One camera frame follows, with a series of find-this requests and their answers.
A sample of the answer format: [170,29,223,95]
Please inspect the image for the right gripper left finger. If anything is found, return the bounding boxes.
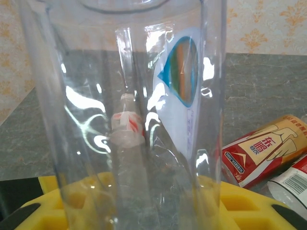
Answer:
[0,172,116,230]

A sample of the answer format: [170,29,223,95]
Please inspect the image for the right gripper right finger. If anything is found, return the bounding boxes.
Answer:
[196,176,307,230]

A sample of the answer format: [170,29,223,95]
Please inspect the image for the red white label bottle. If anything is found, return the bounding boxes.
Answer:
[266,155,307,220]

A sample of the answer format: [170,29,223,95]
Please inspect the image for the orange red drink bottle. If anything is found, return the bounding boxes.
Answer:
[222,115,307,189]

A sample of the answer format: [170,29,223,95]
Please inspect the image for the clear bottle red-white label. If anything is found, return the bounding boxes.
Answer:
[110,93,146,148]

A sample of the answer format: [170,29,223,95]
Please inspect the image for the clear bottle blue label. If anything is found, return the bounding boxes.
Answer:
[18,0,227,230]

